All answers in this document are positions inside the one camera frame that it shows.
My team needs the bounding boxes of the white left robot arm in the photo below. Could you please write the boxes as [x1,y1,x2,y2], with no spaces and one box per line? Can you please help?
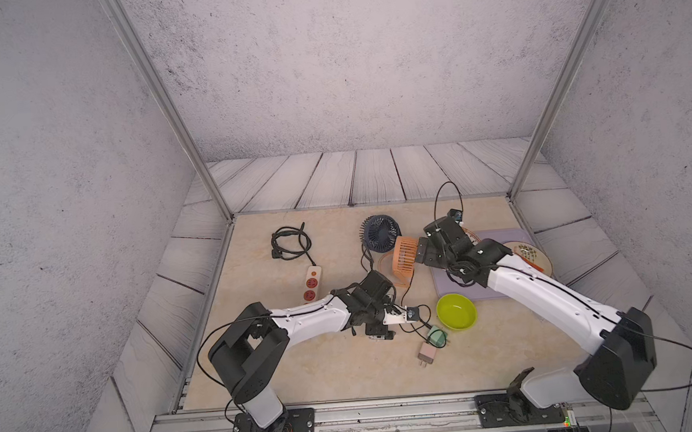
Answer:
[207,270,418,432]

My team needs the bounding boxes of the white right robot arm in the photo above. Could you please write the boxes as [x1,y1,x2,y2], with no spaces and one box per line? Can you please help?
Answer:
[415,215,659,424]

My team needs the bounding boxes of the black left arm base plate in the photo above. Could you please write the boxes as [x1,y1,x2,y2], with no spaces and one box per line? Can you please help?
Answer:
[233,408,316,432]

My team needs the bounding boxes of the white red power strip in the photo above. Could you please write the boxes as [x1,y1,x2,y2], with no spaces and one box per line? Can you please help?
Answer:
[303,265,323,303]

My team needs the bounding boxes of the aluminium mounting rail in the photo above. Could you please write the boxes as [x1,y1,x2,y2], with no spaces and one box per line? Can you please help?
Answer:
[150,391,666,432]

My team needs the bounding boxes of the orange desk fan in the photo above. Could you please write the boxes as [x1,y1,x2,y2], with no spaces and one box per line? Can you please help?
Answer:
[377,236,419,288]

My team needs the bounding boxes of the black orange fan cable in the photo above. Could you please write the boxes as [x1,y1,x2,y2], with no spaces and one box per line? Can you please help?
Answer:
[393,268,449,353]

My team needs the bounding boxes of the green usb power adapter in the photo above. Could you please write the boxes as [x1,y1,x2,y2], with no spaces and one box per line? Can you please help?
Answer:
[426,326,448,349]

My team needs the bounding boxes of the green plastic bowl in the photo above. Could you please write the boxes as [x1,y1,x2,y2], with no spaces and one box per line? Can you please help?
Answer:
[436,294,477,332]

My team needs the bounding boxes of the black blue fan cable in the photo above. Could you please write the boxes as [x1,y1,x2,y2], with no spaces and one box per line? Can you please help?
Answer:
[358,242,378,274]

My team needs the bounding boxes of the beige small plate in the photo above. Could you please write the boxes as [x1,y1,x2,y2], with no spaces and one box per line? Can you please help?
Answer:
[506,241,554,276]

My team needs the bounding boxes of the purple tray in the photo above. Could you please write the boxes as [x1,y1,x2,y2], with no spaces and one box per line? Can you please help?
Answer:
[426,226,540,305]

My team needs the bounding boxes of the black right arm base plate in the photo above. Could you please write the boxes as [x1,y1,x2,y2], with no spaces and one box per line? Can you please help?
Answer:
[474,367,567,428]

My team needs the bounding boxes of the black power strip cable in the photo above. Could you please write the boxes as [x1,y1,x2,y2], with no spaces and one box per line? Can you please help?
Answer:
[268,220,319,271]

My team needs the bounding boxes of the pink usb power adapter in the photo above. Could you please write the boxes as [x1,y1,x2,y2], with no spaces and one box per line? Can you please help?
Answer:
[417,343,438,367]

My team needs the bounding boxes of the dark blue desk fan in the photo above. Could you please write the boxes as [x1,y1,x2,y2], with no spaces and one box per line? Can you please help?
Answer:
[359,215,403,254]

